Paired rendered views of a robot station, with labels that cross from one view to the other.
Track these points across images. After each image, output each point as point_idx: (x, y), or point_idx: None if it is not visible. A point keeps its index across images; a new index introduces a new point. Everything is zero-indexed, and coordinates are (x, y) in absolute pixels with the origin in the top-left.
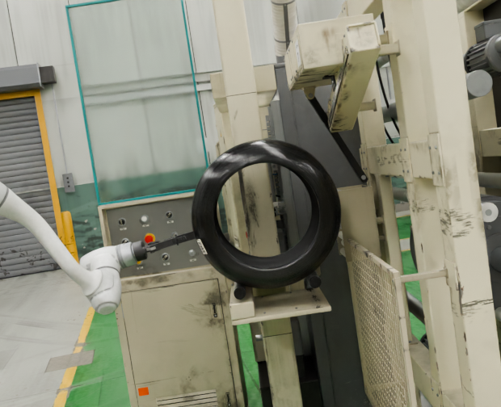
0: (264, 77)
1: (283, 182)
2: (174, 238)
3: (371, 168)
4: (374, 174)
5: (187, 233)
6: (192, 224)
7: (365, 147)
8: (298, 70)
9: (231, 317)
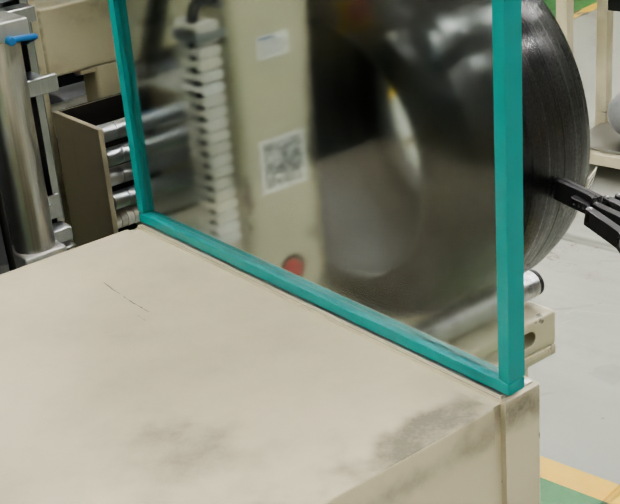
0: None
1: (51, 155)
2: (617, 194)
3: (69, 59)
4: (88, 70)
5: (577, 185)
6: (586, 146)
7: (35, 10)
8: None
9: (554, 337)
